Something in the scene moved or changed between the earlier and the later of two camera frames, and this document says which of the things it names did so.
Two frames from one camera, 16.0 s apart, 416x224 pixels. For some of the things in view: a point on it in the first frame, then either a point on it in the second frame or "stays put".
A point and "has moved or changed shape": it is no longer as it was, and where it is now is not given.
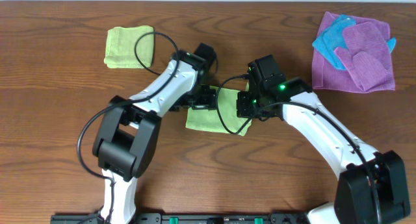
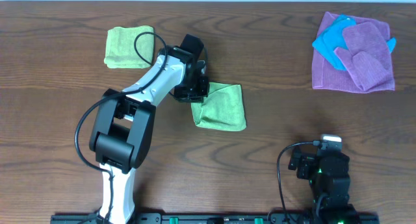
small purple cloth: [368, 56] stays put
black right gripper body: [244, 104] to [295, 161]
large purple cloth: [327, 76] stays put
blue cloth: [333, 37] stays put
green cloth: [210, 120] has moved or changed shape
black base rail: [183, 218] stays put
